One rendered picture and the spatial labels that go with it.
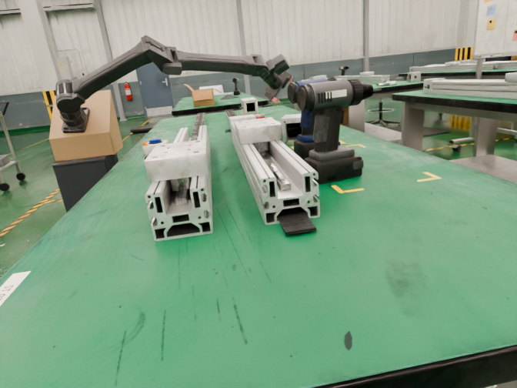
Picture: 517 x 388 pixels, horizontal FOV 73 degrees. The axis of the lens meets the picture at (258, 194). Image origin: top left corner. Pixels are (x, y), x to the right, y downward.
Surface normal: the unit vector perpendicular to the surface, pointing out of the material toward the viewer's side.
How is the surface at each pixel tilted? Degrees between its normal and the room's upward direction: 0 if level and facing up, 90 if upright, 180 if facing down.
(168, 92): 90
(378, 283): 0
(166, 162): 90
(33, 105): 90
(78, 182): 90
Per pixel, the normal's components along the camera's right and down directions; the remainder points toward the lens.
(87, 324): -0.10, -0.94
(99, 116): 0.04, -0.47
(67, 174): 0.15, 0.31
